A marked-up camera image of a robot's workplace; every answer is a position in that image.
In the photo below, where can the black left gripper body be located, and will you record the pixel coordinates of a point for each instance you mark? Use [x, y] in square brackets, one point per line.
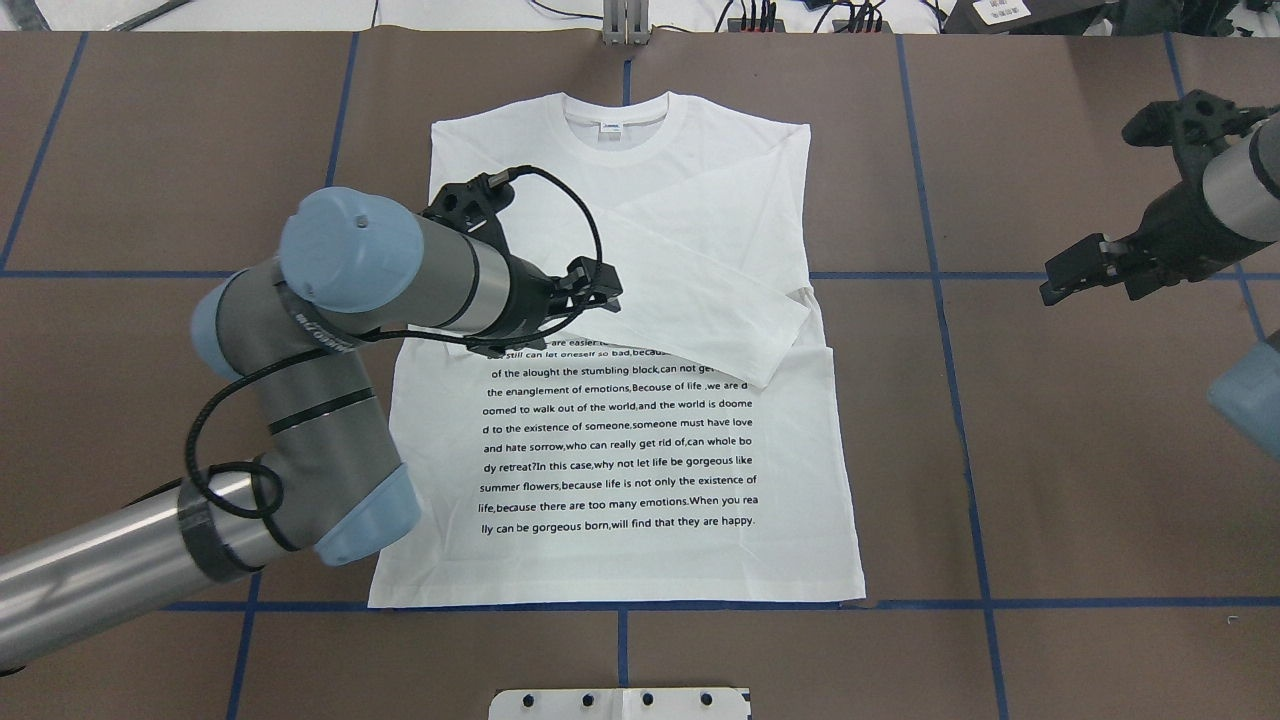
[528, 303]

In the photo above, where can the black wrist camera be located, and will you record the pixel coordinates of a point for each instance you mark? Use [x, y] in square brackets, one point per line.
[473, 208]
[1198, 119]

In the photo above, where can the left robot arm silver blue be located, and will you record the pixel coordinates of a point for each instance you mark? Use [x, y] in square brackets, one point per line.
[294, 452]

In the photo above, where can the white long-sleeve printed shirt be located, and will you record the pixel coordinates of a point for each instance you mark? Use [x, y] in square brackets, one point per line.
[686, 448]

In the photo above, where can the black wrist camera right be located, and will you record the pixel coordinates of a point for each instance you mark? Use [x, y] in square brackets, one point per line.
[1198, 119]

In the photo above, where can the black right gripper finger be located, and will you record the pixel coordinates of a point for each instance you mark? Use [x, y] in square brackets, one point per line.
[1085, 264]

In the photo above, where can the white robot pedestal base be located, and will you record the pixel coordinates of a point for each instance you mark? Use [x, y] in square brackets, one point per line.
[623, 703]

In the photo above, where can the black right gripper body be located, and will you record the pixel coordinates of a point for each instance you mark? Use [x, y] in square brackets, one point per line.
[1178, 228]

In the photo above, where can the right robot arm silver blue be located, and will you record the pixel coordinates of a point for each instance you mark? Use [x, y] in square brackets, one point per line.
[1221, 210]

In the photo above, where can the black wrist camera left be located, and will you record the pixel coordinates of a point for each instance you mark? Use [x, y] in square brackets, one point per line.
[473, 208]

